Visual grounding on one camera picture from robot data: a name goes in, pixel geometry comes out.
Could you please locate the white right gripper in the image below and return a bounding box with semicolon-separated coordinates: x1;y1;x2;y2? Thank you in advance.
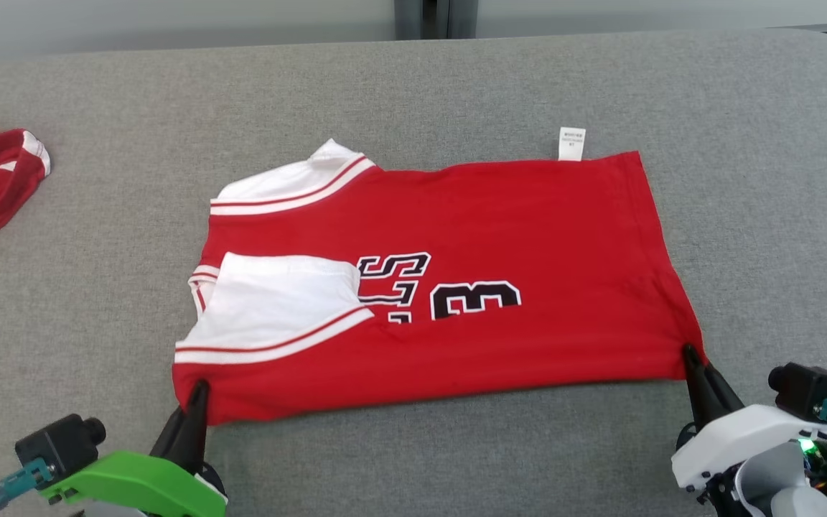
671;344;827;498

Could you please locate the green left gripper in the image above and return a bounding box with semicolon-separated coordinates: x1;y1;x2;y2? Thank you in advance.
39;380;229;517

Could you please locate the red white numbered jersey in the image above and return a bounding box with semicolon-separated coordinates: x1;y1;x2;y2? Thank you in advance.
171;127;709;427

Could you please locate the grey fabric sofa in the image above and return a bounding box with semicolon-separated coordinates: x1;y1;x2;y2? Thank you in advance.
0;29;827;517

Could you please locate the left camera cable teal plug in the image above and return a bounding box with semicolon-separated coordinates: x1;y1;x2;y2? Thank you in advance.
0;458;57;517

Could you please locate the grey partition post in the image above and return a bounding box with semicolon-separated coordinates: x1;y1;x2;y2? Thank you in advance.
393;0;480;41

